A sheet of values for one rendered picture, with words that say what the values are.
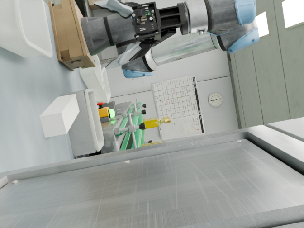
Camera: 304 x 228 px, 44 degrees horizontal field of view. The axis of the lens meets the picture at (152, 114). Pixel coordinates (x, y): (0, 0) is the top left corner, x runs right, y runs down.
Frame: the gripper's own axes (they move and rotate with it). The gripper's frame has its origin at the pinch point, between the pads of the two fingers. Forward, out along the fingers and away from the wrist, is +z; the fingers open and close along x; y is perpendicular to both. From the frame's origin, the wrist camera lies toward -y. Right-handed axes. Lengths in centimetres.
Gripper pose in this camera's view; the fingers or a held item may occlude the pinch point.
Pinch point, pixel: (99, 36)
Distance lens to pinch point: 88.9
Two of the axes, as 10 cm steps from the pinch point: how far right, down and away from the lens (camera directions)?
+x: 1.8, 9.8, -0.1
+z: -9.8, 1.8, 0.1
